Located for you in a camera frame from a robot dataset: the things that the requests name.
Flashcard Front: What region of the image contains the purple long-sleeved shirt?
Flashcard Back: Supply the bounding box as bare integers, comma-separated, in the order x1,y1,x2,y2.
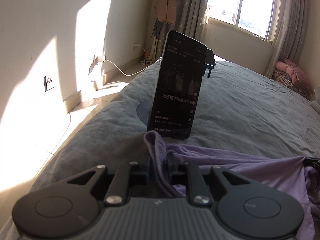
144,130,320,240

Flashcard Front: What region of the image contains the pink hanging jacket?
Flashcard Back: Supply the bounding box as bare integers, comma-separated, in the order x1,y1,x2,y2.
154,0,177,25

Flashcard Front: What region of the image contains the white charging cable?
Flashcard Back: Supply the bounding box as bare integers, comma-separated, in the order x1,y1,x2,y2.
104,59,163,77

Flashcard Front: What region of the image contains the blue legged phone stand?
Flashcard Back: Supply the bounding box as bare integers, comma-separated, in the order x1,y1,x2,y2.
204,64,215,78

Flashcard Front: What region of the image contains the grey star-patterned curtain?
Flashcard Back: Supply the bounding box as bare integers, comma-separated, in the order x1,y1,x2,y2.
265,0,313,78
172,0,212,45

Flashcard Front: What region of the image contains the round grey phone stand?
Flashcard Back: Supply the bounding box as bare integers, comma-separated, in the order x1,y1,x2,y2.
136,101,157,125

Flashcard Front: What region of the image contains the beige folded quilt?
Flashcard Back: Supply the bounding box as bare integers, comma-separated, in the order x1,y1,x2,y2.
310,86,320,115

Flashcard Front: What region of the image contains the striped folded blanket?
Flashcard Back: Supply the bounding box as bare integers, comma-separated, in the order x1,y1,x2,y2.
272,71,309,98

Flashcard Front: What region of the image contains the window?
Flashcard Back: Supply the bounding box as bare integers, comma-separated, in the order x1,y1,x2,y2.
207,0,279,43

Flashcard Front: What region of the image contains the dark grey hanging cloth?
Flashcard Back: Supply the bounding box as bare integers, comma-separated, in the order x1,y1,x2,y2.
153,21,163,39

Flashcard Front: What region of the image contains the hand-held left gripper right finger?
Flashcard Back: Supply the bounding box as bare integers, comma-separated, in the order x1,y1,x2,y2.
167,152,250,205

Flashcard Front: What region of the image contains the black smartphone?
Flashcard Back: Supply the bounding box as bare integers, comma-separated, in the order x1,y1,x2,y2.
205,48,216,67
147,30,207,140

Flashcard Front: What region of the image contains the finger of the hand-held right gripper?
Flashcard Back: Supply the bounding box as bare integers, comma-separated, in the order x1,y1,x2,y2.
303,156,320,168

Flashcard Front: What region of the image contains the grey bed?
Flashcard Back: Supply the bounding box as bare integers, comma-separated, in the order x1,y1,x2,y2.
0,57,320,240

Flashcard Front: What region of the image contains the pink folded quilt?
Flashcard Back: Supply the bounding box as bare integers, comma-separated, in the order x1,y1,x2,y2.
275,61,293,77

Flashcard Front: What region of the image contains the pink pillow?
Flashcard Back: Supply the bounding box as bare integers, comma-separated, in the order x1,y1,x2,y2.
281,57,313,95

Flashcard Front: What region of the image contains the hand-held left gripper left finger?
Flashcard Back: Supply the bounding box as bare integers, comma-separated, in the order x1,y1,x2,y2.
66,155,153,207

